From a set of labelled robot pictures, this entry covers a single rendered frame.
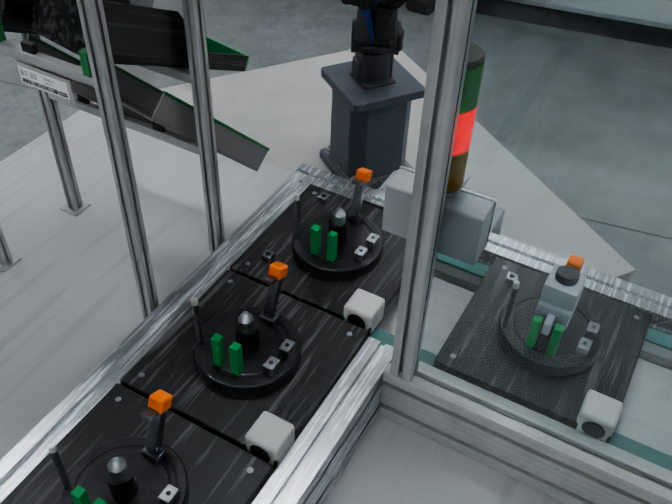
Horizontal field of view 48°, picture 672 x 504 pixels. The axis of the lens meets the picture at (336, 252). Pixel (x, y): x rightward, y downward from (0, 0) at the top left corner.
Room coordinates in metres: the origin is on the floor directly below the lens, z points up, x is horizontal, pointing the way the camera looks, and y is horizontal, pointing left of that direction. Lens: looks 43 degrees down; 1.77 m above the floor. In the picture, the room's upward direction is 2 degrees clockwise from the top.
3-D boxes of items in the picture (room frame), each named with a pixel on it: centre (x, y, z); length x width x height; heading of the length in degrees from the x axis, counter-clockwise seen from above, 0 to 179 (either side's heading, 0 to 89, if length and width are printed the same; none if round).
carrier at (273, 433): (0.66, 0.11, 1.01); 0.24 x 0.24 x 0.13; 62
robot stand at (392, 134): (1.24, -0.05, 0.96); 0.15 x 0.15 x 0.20; 27
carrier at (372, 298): (0.87, 0.00, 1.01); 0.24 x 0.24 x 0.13; 62
